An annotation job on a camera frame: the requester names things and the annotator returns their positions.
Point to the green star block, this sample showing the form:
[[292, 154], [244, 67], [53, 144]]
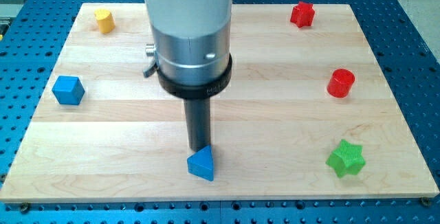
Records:
[[346, 159]]

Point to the red cylinder block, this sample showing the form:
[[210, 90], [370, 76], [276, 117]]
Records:
[[340, 83]]

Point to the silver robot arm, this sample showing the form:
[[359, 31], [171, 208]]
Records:
[[191, 37]]

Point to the blue triangle block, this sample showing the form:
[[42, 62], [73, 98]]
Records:
[[201, 164]]

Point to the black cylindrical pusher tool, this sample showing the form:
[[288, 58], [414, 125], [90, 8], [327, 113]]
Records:
[[197, 104]]

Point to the wooden board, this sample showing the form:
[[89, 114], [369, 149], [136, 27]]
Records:
[[273, 126]]

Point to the blue cube block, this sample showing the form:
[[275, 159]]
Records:
[[68, 90]]

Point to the yellow cylinder block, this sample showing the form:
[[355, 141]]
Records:
[[104, 19]]

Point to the red star block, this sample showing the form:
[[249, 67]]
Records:
[[302, 14]]

